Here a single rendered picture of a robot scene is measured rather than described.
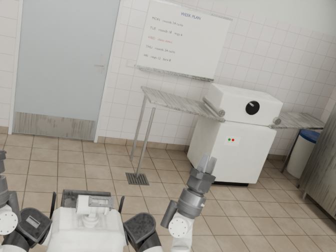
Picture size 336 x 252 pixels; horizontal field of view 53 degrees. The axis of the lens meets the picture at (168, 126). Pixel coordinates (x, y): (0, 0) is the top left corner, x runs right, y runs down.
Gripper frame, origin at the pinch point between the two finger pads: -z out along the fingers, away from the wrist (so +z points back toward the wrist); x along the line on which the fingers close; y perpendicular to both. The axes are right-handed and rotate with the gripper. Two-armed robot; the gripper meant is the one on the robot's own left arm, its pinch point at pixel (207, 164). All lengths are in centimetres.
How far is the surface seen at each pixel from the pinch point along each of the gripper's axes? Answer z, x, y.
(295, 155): -51, -420, 102
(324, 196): -10, -347, 29
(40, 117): 41, -135, 322
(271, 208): 29, -317, 72
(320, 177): -30, -348, 42
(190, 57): -108, -235, 218
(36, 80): 0, -110, 321
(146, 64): -74, -196, 248
